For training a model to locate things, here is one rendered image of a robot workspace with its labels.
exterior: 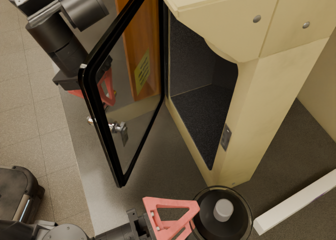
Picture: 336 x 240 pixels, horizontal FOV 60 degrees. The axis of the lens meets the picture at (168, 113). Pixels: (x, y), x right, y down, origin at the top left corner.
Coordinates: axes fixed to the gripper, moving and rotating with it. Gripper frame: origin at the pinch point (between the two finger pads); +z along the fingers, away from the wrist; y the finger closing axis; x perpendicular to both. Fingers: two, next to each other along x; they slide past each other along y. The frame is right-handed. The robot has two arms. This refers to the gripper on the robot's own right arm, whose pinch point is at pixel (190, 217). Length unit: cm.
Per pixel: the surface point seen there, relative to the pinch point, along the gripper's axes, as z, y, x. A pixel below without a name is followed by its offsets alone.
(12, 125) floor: -65, -120, 132
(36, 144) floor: -51, -120, 110
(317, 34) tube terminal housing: 20.3, 22.8, 9.1
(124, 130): -4.9, 0.9, 18.9
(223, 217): 4.6, 0.9, -2.1
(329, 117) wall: 55, -24, 17
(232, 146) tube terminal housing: 12.8, -0.7, 9.1
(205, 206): 3.3, -1.6, 1.2
